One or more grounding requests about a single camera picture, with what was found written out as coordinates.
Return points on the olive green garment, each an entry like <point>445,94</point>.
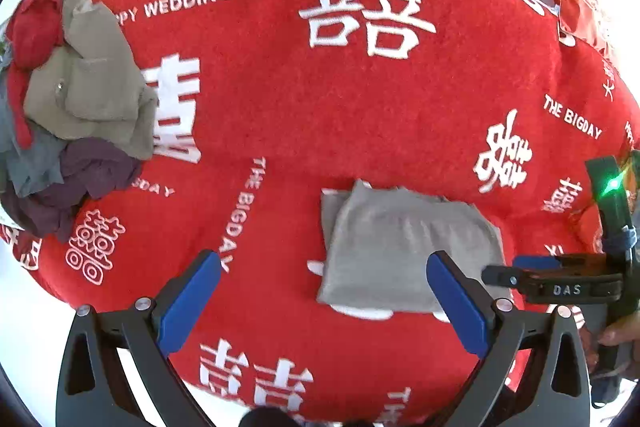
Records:
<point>95,92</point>

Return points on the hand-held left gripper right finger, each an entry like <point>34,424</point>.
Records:
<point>460,302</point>

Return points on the grey-blue garment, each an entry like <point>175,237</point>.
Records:
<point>30,157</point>

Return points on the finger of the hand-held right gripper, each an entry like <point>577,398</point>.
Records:
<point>537,262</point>
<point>502,276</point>

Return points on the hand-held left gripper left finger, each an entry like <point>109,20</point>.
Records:
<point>189,302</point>

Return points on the person's right hand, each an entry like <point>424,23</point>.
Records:
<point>622,337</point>

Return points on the grey sweater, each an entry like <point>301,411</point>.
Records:
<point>400,247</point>

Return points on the red printed blanket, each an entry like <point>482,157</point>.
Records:
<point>350,117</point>

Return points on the red garment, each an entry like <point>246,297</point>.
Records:
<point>32,32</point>

